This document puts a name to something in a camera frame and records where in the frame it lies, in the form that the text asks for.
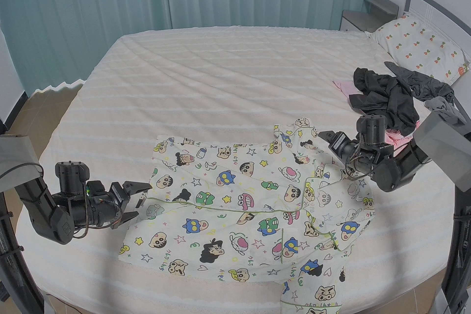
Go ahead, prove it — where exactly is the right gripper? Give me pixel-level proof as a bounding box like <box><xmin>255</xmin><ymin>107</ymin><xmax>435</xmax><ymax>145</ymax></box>
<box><xmin>327</xmin><ymin>131</ymin><xmax>360</xmax><ymax>164</ymax></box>

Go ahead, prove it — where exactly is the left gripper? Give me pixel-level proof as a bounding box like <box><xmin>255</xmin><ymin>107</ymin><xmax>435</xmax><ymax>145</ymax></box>
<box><xmin>74</xmin><ymin>180</ymin><xmax>153</xmax><ymax>230</ymax></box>

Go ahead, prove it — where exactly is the white printed pyjama top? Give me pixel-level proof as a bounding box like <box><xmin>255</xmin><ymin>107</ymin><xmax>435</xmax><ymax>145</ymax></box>
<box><xmin>118</xmin><ymin>117</ymin><xmax>376</xmax><ymax>314</ymax></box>

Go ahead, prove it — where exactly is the bed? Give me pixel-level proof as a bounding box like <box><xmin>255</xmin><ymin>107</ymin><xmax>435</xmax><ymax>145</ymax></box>
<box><xmin>15</xmin><ymin>0</ymin><xmax>471</xmax><ymax>314</ymax></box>

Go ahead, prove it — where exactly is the pink garment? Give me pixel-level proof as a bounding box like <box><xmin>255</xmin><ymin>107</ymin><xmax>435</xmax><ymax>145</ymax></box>
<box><xmin>332</xmin><ymin>80</ymin><xmax>420</xmax><ymax>157</ymax></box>

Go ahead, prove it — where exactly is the black garment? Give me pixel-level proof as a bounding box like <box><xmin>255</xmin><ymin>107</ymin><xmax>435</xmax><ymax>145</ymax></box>
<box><xmin>349</xmin><ymin>67</ymin><xmax>420</xmax><ymax>136</ymax></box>

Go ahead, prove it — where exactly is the dark grey garment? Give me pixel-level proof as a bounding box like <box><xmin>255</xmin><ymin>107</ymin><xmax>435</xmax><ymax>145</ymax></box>
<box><xmin>384</xmin><ymin>61</ymin><xmax>457</xmax><ymax>101</ymax></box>

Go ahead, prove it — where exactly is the white printed pillow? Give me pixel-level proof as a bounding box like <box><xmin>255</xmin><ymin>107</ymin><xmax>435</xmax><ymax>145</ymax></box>
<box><xmin>370</xmin><ymin>14</ymin><xmax>471</xmax><ymax>87</ymax></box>

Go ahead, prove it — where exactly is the grey bedside table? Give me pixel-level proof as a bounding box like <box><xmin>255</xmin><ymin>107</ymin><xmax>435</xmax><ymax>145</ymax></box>
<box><xmin>340</xmin><ymin>0</ymin><xmax>400</xmax><ymax>33</ymax></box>

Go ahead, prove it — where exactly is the black cable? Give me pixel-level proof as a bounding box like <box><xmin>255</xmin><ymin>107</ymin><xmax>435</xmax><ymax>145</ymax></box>
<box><xmin>339</xmin><ymin>156</ymin><xmax>373</xmax><ymax>183</ymax></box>
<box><xmin>72</xmin><ymin>204</ymin><xmax>124</xmax><ymax>240</ymax></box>

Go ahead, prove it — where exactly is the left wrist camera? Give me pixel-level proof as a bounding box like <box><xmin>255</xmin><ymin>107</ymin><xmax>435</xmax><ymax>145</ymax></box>
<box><xmin>86</xmin><ymin>179</ymin><xmax>107</xmax><ymax>203</ymax></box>

